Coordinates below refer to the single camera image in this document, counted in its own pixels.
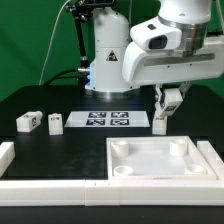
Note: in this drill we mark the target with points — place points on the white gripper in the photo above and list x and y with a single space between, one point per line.
161 66

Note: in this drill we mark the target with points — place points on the white U-shaped fence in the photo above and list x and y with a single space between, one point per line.
114 192

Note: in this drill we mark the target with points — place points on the black camera stand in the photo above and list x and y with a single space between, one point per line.
82 11

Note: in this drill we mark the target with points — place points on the white sheet with markers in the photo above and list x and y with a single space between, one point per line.
107 119

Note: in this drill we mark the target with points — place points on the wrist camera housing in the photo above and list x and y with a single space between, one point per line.
155 36

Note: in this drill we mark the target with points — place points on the white square tabletop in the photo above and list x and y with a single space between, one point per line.
156 158

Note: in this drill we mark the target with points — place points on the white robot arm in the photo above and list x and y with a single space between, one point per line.
112 37

